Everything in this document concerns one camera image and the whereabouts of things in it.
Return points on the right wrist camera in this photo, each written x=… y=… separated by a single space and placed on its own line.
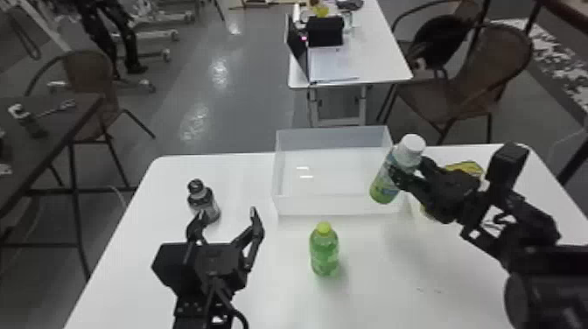
x=505 y=163

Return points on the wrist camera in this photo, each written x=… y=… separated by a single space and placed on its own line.
x=505 y=163
x=172 y=268

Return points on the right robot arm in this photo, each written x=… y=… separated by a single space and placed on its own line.
x=533 y=243

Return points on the black bottle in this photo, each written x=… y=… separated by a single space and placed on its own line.
x=202 y=200

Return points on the yellow snack packet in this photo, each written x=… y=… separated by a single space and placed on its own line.
x=468 y=168

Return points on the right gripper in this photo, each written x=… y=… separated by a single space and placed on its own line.
x=452 y=195

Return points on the black box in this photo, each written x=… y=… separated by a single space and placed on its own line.
x=325 y=31

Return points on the green bottle with white cap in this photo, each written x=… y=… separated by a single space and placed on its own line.
x=404 y=154

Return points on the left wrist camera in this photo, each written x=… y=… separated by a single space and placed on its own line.
x=172 y=268

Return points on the clear box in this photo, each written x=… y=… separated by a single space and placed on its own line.
x=331 y=184

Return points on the dark side table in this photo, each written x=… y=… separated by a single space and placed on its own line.
x=32 y=151

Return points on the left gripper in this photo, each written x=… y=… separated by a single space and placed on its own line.
x=219 y=266

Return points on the white side table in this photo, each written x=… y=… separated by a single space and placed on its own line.
x=367 y=55

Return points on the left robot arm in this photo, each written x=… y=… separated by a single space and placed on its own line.
x=197 y=317

